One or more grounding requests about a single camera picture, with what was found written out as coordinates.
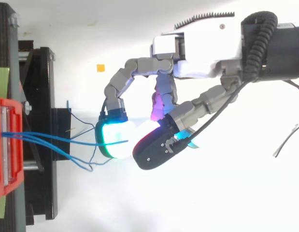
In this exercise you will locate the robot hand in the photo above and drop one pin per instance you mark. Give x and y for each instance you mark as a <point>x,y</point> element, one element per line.
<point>202,48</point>

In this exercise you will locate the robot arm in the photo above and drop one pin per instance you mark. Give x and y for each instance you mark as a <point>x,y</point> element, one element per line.
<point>282,50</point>

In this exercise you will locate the black stand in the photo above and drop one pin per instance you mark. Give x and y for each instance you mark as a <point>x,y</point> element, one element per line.
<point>38,120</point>

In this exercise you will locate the red bin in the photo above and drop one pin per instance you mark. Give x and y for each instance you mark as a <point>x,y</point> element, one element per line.
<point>9,145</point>

